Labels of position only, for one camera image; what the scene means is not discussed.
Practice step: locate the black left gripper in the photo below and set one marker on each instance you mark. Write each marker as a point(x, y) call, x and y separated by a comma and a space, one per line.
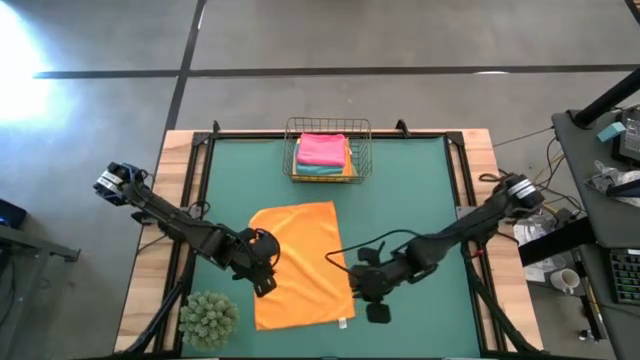
point(257, 255)

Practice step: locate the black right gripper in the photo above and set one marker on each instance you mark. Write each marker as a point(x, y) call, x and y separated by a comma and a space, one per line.
point(375, 280)

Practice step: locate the orange microfiber towel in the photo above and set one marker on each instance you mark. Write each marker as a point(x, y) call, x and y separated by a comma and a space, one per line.
point(305, 260)
point(348, 162)

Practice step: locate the yellow microfiber towel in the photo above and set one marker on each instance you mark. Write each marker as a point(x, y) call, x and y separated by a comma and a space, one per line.
point(325, 178)

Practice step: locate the teal microfiber towel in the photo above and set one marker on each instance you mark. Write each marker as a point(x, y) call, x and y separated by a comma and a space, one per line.
point(317, 170)

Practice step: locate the pink microfiber towel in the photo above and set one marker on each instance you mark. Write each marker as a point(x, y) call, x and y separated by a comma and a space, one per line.
point(322, 149)

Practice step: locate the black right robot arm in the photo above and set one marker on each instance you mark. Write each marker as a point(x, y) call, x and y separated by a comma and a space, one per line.
point(475, 220)

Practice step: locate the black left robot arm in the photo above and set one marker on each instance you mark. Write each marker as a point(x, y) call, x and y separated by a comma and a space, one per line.
point(175, 220)

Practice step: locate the pale green chenille mitt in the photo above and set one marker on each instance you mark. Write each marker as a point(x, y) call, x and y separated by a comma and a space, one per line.
point(209, 321)

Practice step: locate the green table mat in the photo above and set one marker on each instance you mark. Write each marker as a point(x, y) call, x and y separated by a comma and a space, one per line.
point(410, 200)

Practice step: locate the black desk leg beam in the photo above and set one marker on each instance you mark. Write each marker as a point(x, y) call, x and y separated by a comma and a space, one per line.
point(555, 242)

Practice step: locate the white mug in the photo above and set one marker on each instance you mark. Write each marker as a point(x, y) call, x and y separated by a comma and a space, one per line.
point(565, 280)

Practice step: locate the black floor stand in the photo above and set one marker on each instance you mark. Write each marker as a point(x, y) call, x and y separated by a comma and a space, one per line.
point(40, 245)

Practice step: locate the grey desk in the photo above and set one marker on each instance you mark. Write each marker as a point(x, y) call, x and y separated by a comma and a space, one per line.
point(585, 160)

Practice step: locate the black device with blue light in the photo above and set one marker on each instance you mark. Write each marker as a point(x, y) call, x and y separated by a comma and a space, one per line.
point(10, 215)

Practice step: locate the backlit keyboard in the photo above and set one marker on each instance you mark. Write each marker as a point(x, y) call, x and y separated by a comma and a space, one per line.
point(626, 275)

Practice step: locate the clear plastic bag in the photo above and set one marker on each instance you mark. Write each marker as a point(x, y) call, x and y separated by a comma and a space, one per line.
point(607, 175)

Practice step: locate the light blue box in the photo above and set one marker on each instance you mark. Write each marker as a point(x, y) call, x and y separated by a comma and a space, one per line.
point(611, 132)

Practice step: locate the black metal rig frame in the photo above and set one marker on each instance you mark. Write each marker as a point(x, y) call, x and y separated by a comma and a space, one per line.
point(200, 137)

